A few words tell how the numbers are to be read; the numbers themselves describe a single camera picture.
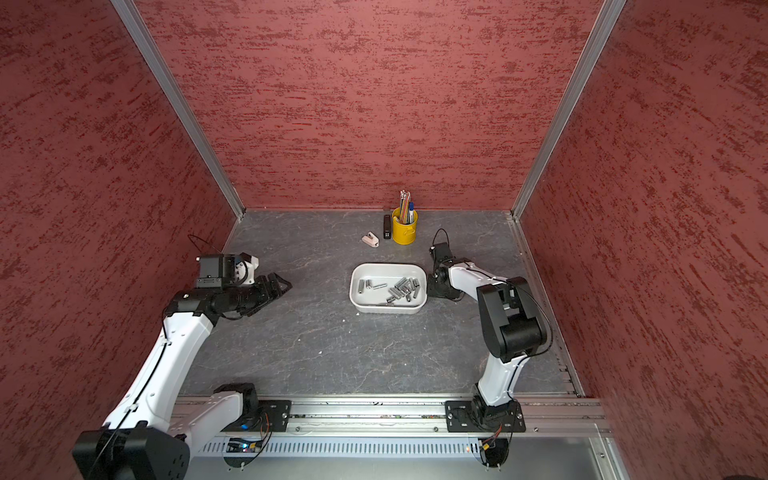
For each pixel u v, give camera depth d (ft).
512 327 1.62
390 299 3.11
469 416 2.42
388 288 3.22
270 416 2.39
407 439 2.39
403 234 3.49
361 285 3.21
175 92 2.80
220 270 1.96
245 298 2.14
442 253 2.65
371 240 3.60
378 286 3.22
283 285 2.37
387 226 3.74
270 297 2.24
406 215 3.49
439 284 2.74
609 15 2.33
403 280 3.28
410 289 3.20
